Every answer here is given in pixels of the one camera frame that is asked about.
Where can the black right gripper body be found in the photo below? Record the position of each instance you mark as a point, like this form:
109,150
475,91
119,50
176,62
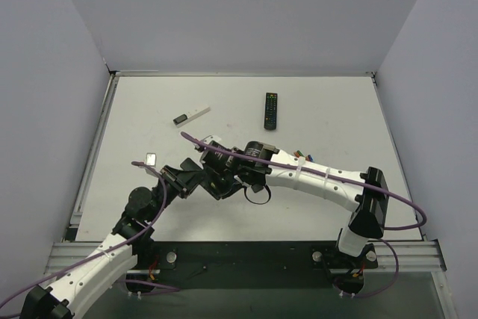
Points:
215,183

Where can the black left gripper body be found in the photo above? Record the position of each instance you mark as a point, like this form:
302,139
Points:
178,179

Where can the black battery cover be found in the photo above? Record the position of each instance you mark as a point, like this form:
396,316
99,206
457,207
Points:
257,188

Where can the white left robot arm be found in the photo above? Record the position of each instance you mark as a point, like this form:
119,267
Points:
76,288

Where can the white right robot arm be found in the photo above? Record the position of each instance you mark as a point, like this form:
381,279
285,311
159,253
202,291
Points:
363,194

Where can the white remote with display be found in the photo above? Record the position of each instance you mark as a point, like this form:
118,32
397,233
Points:
190,116

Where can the black remote coloured buttons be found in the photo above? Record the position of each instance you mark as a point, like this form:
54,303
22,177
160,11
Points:
270,111

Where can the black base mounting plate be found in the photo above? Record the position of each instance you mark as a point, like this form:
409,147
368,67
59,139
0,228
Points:
241,277

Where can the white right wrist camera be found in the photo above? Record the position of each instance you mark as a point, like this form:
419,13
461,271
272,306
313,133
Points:
210,139

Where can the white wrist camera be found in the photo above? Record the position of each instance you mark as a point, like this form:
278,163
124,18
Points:
150,164
210,139

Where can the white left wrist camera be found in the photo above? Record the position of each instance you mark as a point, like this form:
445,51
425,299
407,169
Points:
150,164

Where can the aluminium front frame rail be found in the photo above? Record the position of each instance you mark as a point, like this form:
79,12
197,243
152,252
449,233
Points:
408,256

